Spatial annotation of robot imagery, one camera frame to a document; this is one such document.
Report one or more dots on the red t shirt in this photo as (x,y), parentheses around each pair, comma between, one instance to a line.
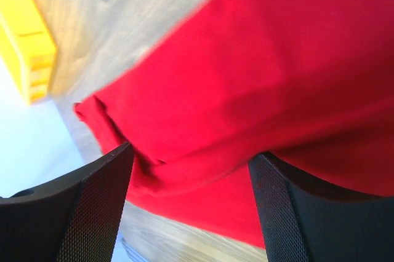
(310,81)

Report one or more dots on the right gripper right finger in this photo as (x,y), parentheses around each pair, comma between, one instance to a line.
(304,218)

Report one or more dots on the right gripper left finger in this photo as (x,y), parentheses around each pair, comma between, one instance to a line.
(74,217)

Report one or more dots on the yellow plastic tray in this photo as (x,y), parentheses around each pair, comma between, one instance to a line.
(27,48)

